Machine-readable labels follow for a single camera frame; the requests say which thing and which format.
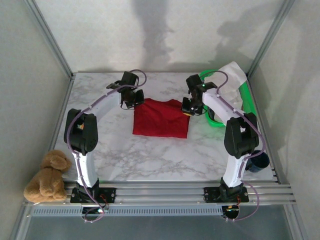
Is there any red t-shirt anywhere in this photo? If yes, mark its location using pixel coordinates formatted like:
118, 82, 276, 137
131, 98, 191, 140

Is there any white t-shirt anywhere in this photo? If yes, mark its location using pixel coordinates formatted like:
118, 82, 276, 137
204, 61, 248, 106

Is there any green plastic basket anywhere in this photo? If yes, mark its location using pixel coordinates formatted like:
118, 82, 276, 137
198, 69, 258, 129

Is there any dark blue mug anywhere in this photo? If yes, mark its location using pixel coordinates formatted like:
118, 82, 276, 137
244, 149, 271, 173

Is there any controller board with LED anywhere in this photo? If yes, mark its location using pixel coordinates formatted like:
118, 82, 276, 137
81, 206, 110, 223
221, 204, 242, 222

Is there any brown plush toy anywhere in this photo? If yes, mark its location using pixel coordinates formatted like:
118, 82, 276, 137
23, 149, 73, 203

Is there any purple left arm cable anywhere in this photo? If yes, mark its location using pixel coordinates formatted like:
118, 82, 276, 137
65, 69, 147, 224

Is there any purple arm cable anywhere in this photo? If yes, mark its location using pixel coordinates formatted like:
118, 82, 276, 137
203, 70, 266, 223
65, 69, 147, 224

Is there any aluminium table side rail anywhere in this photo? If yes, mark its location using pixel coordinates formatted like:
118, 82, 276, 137
48, 74, 76, 151
246, 74, 280, 182

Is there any aluminium mounting rail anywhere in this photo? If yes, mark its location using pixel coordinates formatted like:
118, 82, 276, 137
23, 181, 297, 207

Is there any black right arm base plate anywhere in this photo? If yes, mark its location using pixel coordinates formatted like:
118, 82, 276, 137
203, 186, 250, 203

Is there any aluminium frame post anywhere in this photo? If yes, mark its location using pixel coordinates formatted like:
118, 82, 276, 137
245, 0, 296, 80
23, 0, 76, 80

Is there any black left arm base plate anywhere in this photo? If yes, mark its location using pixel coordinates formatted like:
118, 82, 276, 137
70, 187, 117, 204

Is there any grey slotted cable duct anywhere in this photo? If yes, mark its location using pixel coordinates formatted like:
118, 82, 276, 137
31, 206, 223, 217

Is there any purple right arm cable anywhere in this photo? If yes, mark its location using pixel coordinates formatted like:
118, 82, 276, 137
203, 70, 266, 223

